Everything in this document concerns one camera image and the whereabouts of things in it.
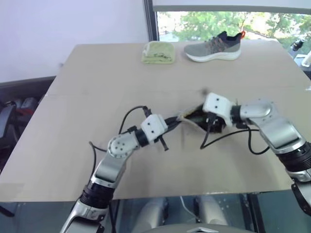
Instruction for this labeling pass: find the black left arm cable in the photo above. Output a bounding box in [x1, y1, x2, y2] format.
[88, 105, 153, 170]

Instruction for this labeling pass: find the grey roller blind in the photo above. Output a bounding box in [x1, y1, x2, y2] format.
[152, 0, 311, 12]

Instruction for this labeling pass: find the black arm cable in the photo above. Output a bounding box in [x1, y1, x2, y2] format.
[88, 105, 153, 170]
[200, 114, 271, 155]

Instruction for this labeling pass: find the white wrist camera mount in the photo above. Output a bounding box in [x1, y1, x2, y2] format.
[202, 92, 237, 127]
[140, 114, 169, 143]

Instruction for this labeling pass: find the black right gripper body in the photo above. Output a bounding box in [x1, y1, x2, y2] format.
[206, 112, 227, 134]

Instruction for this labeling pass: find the grey window frame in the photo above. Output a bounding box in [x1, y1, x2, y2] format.
[142, 0, 161, 42]

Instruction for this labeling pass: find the grey robot torso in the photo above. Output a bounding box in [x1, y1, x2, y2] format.
[148, 223, 251, 233]

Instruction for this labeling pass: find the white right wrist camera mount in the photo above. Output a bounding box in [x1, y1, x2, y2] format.
[202, 92, 237, 127]

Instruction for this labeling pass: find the small white object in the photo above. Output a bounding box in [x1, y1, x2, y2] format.
[300, 51, 311, 68]

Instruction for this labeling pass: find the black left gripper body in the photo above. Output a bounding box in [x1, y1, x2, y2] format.
[156, 117, 173, 152]

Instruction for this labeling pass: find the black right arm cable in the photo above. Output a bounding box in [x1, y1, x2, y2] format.
[200, 114, 271, 155]

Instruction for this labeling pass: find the small black device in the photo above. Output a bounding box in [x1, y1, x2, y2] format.
[291, 38, 305, 52]

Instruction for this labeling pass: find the folded green towel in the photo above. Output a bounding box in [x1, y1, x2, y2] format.
[141, 41, 176, 65]

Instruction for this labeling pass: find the grey green sneaker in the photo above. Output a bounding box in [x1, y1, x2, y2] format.
[183, 31, 245, 63]

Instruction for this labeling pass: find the silver robot leg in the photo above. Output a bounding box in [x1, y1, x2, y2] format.
[138, 196, 170, 233]
[194, 195, 231, 228]

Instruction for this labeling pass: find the black equipment pile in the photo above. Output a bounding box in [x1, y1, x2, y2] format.
[0, 76, 57, 172]

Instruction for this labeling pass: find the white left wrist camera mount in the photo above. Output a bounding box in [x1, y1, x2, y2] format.
[140, 114, 169, 143]

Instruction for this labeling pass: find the thin white cable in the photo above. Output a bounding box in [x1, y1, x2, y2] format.
[179, 196, 198, 220]

